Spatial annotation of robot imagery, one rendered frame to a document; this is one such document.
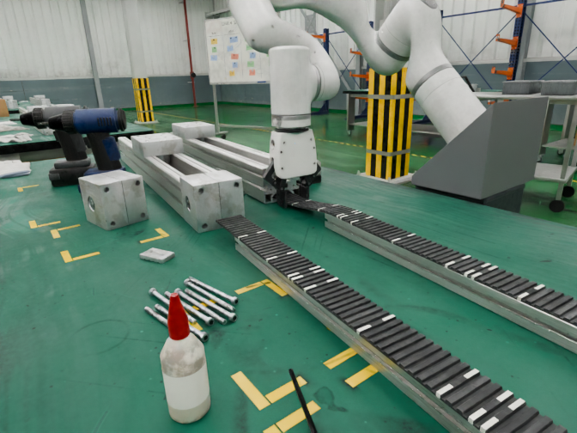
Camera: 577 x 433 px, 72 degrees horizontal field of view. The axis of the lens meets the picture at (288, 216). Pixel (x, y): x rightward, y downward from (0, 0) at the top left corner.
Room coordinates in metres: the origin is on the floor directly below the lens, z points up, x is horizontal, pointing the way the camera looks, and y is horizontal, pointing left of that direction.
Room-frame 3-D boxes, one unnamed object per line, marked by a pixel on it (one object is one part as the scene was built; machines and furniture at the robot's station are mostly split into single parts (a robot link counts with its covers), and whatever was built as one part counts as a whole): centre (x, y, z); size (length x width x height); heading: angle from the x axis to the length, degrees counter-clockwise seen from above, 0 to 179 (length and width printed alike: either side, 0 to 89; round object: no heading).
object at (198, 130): (1.47, 0.34, 0.87); 0.16 x 0.11 x 0.07; 30
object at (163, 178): (1.16, 0.38, 0.82); 0.80 x 0.10 x 0.09; 30
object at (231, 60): (6.81, 0.64, 0.97); 1.51 x 0.50 x 1.95; 56
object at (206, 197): (0.78, 0.14, 0.83); 0.12 x 0.09 x 0.10; 120
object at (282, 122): (0.87, -0.01, 0.97); 0.09 x 0.08 x 0.03; 120
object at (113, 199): (0.81, 0.36, 0.83); 0.11 x 0.10 x 0.10; 137
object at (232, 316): (0.45, 0.11, 0.78); 0.11 x 0.01 x 0.01; 46
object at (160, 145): (1.16, 0.38, 0.87); 0.16 x 0.11 x 0.07; 30
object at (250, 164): (1.25, 0.21, 0.82); 0.80 x 0.10 x 0.09; 30
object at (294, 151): (0.87, -0.01, 0.91); 0.10 x 0.07 x 0.11; 120
